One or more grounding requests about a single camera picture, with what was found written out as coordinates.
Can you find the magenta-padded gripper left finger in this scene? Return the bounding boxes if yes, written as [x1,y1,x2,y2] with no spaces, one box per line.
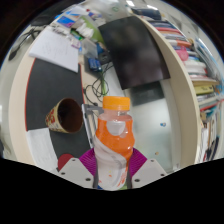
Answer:
[57,148,100,190]

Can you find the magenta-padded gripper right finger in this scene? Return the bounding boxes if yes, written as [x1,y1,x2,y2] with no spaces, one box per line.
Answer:
[127,148,169,190]

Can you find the orange-capped drink bottle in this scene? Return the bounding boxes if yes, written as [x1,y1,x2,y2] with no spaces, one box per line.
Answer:
[93,95,136,192]

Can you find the grey metal laptop stand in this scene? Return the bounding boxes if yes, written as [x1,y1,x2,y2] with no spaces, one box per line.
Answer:
[81,103,104,149]

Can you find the floral paper cup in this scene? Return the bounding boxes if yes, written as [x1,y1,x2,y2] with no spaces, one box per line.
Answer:
[44,97,84,134]

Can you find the black desk mat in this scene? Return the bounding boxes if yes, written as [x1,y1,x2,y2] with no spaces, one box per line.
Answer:
[24,58,93,159]

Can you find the small blue device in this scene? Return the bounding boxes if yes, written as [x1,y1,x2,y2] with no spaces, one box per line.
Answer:
[87,57,103,73]

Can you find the black computer monitor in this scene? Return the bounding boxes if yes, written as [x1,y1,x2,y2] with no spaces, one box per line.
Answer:
[98,14,171,91]

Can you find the open white notebook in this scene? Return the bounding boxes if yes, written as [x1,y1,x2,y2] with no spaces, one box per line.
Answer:
[28,28,81,74]

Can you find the ceiling lights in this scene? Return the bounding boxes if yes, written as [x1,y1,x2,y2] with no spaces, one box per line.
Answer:
[125,0,158,11]

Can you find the wall shelf with books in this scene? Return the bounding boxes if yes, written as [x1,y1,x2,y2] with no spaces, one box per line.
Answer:
[131,4,224,164]

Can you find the black cables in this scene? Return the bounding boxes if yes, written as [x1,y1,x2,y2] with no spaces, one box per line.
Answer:
[83,61,113,106]

